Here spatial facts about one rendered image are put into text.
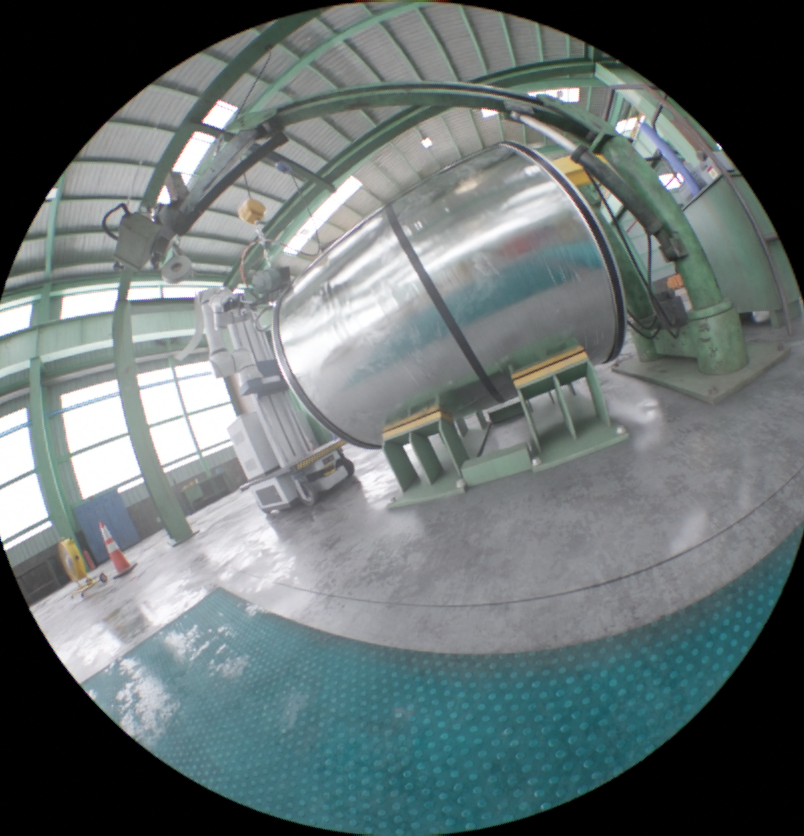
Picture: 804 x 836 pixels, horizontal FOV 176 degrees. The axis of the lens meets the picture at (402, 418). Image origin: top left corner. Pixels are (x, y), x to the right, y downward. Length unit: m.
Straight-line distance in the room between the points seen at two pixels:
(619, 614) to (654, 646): 0.09
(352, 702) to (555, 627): 0.35
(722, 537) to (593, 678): 0.31
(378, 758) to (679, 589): 0.48
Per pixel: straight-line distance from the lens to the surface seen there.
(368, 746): 0.48
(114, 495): 10.24
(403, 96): 1.30
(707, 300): 1.28
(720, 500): 0.65
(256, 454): 2.16
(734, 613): 0.49
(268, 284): 1.59
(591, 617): 0.48
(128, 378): 4.35
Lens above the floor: 0.40
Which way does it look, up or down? 4 degrees down
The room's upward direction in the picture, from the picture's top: 25 degrees counter-clockwise
